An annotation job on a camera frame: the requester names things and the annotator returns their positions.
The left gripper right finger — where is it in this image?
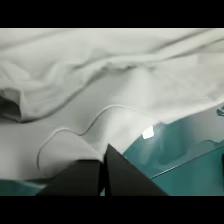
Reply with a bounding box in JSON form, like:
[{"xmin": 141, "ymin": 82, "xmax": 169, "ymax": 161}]
[{"xmin": 103, "ymin": 143, "xmax": 168, "ymax": 197}]

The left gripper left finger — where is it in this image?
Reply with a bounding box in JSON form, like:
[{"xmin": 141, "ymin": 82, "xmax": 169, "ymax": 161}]
[{"xmin": 36, "ymin": 159, "xmax": 103, "ymax": 197}]

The white shirt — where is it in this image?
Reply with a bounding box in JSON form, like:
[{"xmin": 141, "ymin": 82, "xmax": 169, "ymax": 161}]
[{"xmin": 0, "ymin": 28, "xmax": 224, "ymax": 182}]

